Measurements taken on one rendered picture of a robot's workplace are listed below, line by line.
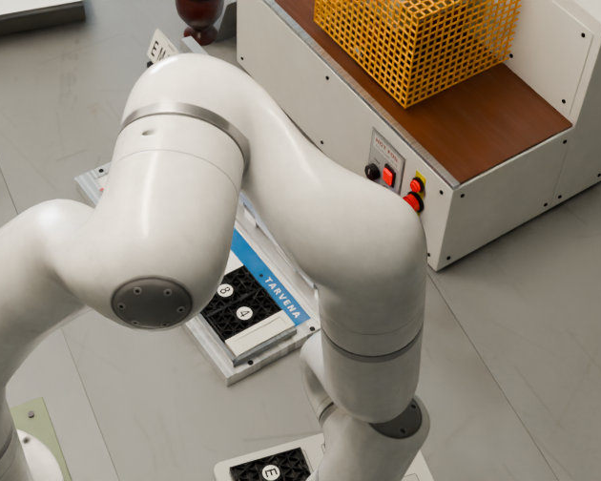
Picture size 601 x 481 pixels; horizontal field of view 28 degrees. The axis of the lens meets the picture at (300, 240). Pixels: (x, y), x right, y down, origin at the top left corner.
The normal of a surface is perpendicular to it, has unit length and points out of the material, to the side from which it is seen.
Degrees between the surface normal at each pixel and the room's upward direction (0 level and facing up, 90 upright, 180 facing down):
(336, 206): 37
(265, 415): 0
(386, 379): 93
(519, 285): 0
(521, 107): 0
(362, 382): 95
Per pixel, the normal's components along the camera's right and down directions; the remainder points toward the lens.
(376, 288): 0.13, 0.73
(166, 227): 0.22, -0.36
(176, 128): 0.11, -0.58
